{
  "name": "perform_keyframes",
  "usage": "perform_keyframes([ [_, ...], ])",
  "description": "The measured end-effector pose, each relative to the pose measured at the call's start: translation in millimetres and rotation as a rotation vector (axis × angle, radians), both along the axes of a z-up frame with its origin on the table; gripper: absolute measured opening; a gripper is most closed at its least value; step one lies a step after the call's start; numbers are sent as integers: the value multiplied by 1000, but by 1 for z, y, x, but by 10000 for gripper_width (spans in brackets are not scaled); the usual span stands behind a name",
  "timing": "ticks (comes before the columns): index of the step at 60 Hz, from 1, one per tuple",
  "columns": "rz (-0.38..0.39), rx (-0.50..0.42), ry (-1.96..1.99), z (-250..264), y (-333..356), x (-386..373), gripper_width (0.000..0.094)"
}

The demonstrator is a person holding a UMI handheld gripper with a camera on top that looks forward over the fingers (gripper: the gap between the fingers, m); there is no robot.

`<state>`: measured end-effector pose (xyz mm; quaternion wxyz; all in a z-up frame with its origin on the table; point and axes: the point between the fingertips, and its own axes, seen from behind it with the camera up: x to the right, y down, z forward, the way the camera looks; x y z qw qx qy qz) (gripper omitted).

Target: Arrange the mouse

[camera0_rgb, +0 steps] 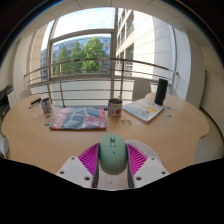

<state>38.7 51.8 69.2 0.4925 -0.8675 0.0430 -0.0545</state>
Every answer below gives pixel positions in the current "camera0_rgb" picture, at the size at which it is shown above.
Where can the white illustrated book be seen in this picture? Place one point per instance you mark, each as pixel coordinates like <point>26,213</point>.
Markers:
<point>144,110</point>

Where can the red and dark magazine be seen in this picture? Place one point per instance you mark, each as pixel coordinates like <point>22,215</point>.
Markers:
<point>80,119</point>

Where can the yellow blue sticker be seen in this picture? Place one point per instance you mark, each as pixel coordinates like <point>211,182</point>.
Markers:
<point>46,123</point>

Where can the black printer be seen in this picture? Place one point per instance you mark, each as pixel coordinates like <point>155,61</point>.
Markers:
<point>4,103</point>

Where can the mint green computer mouse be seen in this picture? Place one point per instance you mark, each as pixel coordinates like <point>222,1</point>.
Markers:
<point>113,156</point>

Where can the black cylinder speaker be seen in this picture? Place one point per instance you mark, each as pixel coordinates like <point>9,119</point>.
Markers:
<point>161,91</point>

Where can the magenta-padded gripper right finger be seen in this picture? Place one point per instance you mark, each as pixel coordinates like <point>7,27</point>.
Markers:
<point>137,160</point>

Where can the printed mug with plant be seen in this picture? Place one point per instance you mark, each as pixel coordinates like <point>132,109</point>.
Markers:
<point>115,108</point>

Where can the grey green sticker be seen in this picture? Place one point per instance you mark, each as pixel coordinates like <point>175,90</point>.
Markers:
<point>48,116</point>

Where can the metal balcony railing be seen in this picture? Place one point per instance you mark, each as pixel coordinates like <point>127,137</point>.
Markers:
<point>60,83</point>

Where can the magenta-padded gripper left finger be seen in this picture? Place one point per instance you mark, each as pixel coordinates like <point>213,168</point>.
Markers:
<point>87,160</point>

